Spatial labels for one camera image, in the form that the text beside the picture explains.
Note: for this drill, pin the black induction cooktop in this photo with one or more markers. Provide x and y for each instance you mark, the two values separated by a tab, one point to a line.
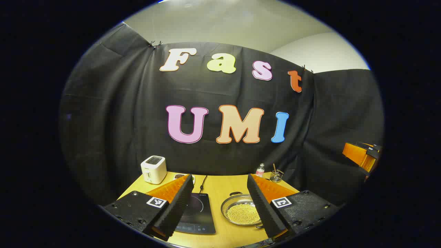
200	213

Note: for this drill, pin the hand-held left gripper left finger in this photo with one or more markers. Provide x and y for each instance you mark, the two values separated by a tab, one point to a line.
179	203

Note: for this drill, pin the white toaster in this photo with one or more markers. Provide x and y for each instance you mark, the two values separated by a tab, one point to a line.
153	168

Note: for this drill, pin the small pink label bottle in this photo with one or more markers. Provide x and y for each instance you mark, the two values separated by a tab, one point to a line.
260	171

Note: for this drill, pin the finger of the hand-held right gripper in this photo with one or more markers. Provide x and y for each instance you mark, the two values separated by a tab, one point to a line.
360	156

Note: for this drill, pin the pile of yellow soybeans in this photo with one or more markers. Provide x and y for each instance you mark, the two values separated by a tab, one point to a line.
241	215

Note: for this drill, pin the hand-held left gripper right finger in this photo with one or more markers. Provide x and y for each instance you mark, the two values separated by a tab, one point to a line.
262	206

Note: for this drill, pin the white divided bean dish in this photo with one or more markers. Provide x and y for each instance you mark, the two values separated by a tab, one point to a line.
178	176

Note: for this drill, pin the black backdrop cloth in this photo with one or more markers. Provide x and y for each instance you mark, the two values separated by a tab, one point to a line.
120	120

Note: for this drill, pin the clear glass stick holder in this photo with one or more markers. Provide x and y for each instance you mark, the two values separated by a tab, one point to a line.
276	177

